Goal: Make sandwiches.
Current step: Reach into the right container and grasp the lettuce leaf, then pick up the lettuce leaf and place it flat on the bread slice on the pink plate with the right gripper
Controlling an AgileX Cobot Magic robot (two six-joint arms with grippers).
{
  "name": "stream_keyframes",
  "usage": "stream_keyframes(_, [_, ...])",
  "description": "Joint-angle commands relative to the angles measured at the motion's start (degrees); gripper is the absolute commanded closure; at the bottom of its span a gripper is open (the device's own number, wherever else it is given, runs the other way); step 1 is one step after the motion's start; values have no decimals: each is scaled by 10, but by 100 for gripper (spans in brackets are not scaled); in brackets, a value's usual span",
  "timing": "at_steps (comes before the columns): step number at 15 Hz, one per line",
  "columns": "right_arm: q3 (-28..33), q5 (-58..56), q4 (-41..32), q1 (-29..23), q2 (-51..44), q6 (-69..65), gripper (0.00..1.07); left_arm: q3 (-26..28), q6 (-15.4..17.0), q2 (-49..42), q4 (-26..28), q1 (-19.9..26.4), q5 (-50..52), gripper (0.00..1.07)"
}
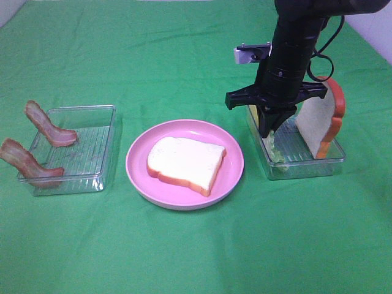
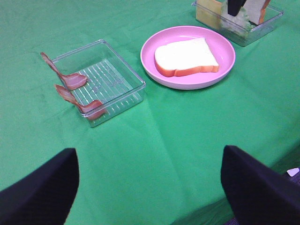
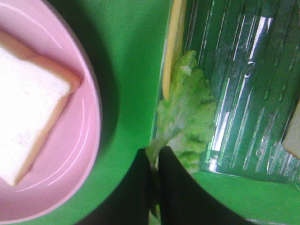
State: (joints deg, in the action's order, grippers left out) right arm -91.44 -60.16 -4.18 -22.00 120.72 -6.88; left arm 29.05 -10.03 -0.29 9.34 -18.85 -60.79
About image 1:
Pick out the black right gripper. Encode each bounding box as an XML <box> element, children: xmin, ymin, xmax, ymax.
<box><xmin>225</xmin><ymin>80</ymin><xmax>328</xmax><ymax>138</ymax></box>

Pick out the green lettuce leaf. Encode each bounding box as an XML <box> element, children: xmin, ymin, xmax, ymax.
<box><xmin>262</xmin><ymin>130</ymin><xmax>289</xmax><ymax>180</ymax></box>

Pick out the bread slice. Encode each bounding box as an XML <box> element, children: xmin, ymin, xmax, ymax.
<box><xmin>296</xmin><ymin>78</ymin><xmax>346</xmax><ymax>159</ymax></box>
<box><xmin>147</xmin><ymin>137</ymin><xmax>227</xmax><ymax>197</ymax></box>

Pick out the bacon strip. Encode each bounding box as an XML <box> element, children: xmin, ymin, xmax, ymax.
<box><xmin>24</xmin><ymin>100</ymin><xmax>77</xmax><ymax>147</ymax></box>
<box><xmin>1</xmin><ymin>138</ymin><xmax>64</xmax><ymax>189</ymax></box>

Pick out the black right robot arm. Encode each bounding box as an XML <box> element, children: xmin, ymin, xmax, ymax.
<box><xmin>225</xmin><ymin>1</ymin><xmax>388</xmax><ymax>138</ymax></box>

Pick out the right clear plastic tray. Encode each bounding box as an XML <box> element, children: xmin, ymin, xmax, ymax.
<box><xmin>247</xmin><ymin>105</ymin><xmax>345</xmax><ymax>180</ymax></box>

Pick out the clear plastic tray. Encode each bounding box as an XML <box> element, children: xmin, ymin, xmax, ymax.
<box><xmin>17</xmin><ymin>105</ymin><xmax>122</xmax><ymax>196</ymax></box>
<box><xmin>247</xmin><ymin>105</ymin><xmax>345</xmax><ymax>180</ymax></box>

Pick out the pink round plate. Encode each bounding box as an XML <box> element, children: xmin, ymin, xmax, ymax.
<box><xmin>126</xmin><ymin>119</ymin><xmax>244</xmax><ymax>211</ymax></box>

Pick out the green tablecloth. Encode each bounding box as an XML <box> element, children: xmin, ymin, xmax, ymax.
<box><xmin>1</xmin><ymin>1</ymin><xmax>391</xmax><ymax>293</ymax></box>

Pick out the left clear plastic tray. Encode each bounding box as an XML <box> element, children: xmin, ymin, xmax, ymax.
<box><xmin>17</xmin><ymin>105</ymin><xmax>122</xmax><ymax>196</ymax></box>

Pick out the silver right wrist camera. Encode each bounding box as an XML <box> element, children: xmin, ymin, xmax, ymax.
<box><xmin>233</xmin><ymin>42</ymin><xmax>272</xmax><ymax>64</ymax></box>

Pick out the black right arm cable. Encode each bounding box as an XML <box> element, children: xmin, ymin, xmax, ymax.
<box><xmin>307</xmin><ymin>15</ymin><xmax>345</xmax><ymax>83</ymax></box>

